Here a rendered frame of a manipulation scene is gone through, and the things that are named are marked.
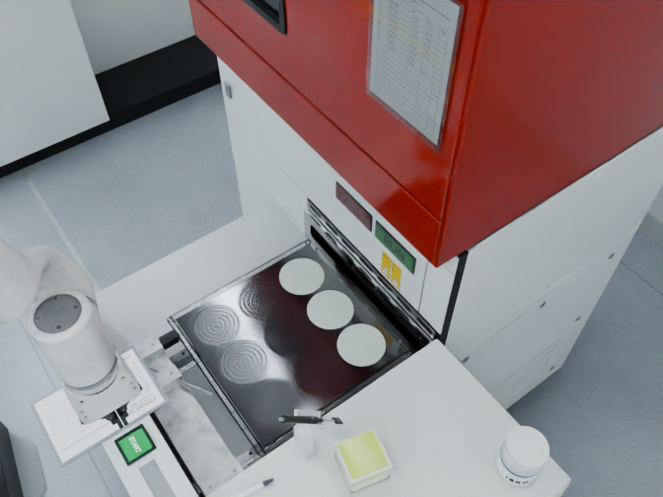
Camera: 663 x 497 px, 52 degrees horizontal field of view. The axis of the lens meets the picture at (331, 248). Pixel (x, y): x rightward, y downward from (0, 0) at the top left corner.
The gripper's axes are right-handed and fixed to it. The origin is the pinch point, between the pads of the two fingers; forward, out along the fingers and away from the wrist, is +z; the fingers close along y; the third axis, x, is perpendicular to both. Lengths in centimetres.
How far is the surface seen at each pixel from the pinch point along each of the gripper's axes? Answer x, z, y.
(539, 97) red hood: 17, -46, -68
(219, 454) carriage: 8.7, 17.2, -11.9
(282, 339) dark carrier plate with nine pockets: -3.8, 15.3, -34.6
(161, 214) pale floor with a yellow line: -131, 105, -52
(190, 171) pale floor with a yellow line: -146, 105, -74
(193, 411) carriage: -1.6, 17.2, -12.2
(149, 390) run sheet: -6.0, 8.8, -6.7
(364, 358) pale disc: 9.7, 15.3, -45.6
